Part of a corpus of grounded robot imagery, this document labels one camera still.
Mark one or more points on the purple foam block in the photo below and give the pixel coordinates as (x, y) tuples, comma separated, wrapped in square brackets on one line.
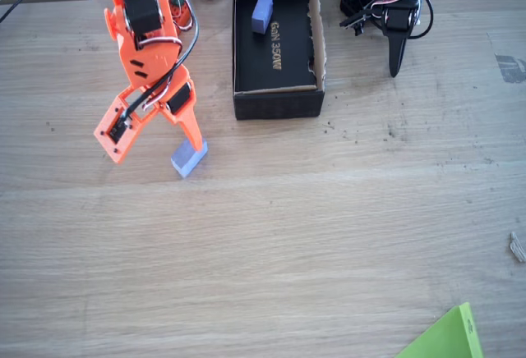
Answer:
[(262, 15), (185, 163)]

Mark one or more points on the black cardboard box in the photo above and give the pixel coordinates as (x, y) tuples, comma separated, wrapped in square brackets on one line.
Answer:
[(263, 66)]

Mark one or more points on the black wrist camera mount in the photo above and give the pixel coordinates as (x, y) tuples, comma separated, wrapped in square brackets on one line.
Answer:
[(352, 23)]

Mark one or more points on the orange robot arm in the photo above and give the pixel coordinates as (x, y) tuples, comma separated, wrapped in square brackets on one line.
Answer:
[(152, 56)]

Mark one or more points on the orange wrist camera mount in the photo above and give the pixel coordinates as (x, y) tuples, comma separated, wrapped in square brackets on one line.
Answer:
[(123, 144)]

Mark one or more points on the light green sheet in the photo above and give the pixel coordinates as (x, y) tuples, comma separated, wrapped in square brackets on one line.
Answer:
[(452, 337)]

